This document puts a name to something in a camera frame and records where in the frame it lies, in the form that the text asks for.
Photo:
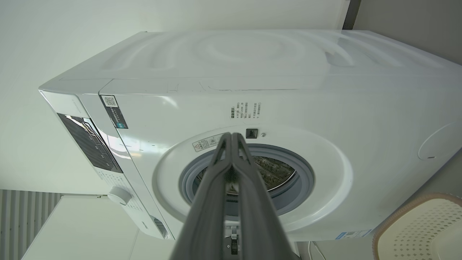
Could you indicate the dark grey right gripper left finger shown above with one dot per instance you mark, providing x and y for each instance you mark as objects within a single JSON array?
[{"x": 205, "y": 216}]

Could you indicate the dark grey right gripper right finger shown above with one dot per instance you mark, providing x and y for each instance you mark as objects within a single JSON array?
[{"x": 256, "y": 216}]

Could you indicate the beige perforated laundry basket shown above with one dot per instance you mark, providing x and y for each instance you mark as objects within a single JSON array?
[{"x": 415, "y": 231}]

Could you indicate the metal door hinge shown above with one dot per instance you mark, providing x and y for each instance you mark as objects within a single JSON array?
[{"x": 234, "y": 245}]

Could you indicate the steel perforated drum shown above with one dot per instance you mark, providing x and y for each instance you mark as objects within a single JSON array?
[{"x": 278, "y": 173}]

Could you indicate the white detergent drawer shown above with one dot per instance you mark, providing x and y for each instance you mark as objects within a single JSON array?
[{"x": 157, "y": 225}]

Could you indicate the grey rubber door gasket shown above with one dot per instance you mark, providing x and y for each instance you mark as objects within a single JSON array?
[{"x": 305, "y": 180}]

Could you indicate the grey warning label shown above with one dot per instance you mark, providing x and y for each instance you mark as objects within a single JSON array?
[{"x": 205, "y": 142}]

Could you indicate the black door latch socket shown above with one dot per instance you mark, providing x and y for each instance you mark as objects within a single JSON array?
[{"x": 251, "y": 133}]

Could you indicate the white control knob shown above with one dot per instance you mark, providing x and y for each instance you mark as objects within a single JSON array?
[{"x": 119, "y": 195}]

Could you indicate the blue energy label sticker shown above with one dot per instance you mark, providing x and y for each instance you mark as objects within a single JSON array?
[{"x": 352, "y": 234}]

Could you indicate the small printed text label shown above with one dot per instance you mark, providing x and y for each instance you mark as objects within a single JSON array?
[{"x": 245, "y": 110}]

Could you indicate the white cabinet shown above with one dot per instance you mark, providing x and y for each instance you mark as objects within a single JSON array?
[{"x": 83, "y": 231}]

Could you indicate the white front-load washing machine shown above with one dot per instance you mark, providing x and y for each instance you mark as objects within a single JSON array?
[{"x": 288, "y": 90}]

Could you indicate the black control panel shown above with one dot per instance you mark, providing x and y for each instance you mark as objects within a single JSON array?
[{"x": 90, "y": 144}]

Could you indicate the black QR code sticker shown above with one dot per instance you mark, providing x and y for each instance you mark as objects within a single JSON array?
[{"x": 113, "y": 112}]

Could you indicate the grey slatted panel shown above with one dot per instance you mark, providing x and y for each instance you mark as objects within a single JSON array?
[{"x": 21, "y": 216}]

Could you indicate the round filter cover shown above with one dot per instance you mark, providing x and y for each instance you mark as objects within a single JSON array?
[{"x": 444, "y": 144}]

